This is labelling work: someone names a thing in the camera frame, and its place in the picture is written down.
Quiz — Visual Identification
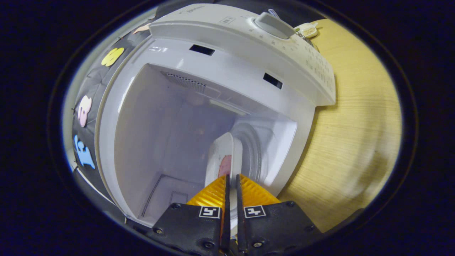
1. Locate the white microwave oven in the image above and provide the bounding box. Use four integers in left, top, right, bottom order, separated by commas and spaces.
95, 4, 336, 228

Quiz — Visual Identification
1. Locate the white divided seasoning dish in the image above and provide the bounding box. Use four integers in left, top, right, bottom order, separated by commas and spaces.
294, 22, 319, 39

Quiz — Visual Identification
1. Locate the white square plate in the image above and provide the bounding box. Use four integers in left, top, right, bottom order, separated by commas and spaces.
205, 132, 243, 237

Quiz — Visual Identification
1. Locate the glass microwave turntable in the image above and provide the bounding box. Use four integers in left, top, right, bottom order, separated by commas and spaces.
231, 123, 276, 189

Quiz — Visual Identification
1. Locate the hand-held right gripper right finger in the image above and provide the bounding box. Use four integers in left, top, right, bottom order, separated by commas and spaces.
235, 174, 323, 256

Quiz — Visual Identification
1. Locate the pink ham slice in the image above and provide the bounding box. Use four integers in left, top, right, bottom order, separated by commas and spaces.
218, 155, 232, 178

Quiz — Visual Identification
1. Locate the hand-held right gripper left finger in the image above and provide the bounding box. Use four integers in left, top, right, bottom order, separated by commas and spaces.
146, 174, 231, 256

